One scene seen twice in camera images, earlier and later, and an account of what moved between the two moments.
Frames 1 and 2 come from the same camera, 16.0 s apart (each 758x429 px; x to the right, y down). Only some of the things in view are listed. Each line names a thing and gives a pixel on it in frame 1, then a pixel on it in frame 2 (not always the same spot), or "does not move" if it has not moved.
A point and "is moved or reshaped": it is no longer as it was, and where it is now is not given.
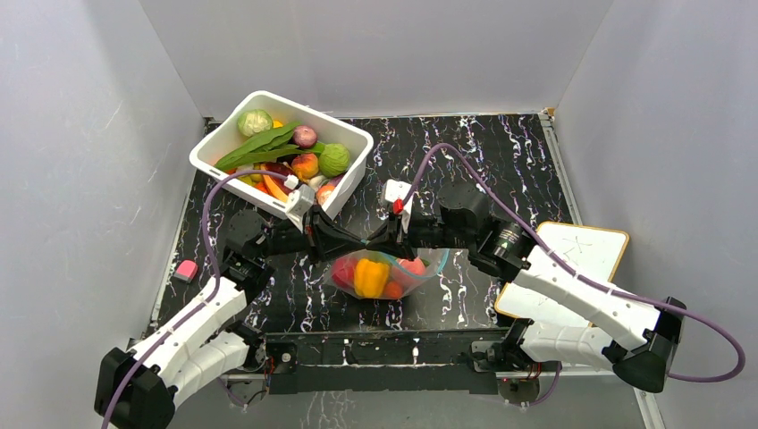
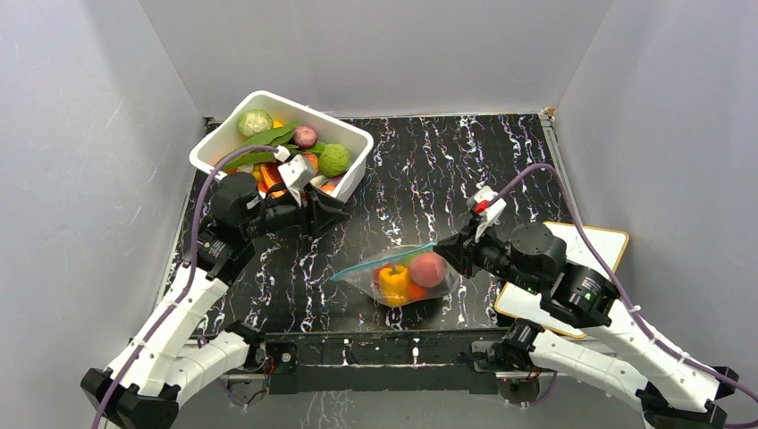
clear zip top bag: x=367 y=274 is moved or reshaped
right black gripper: x=397 y=230 to x=467 y=248
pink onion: x=305 y=137 does not move
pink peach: x=408 y=272 to x=427 y=270
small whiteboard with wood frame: x=593 y=253 does not move
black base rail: x=445 y=359 does not move
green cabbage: x=254 y=121 does not move
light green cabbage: x=334 y=160 does not move
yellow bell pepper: x=371 y=278 to x=394 y=281
